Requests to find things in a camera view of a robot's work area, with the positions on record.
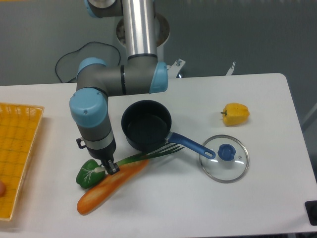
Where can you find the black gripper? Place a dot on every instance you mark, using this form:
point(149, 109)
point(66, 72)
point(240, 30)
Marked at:
point(105, 155)

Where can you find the green onion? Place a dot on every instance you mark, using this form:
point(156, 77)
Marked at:
point(165, 149)

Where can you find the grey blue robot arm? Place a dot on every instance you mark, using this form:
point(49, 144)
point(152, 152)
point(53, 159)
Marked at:
point(96, 81)

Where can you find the green bell pepper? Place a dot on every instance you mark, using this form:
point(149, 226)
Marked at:
point(90, 174)

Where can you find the orange baguette bread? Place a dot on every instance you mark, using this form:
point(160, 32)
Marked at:
point(94, 197)

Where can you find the yellow woven basket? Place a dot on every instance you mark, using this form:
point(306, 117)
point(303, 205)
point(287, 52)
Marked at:
point(18, 128)

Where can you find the glass lid blue knob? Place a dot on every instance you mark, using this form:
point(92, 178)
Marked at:
point(231, 161)

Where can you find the yellow bell pepper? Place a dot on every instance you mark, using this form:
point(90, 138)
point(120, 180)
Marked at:
point(235, 114)

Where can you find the black corner device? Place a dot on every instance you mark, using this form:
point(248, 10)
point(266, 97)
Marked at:
point(311, 209)

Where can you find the black saucepan blue handle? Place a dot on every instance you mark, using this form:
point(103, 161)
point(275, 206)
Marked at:
point(147, 124)

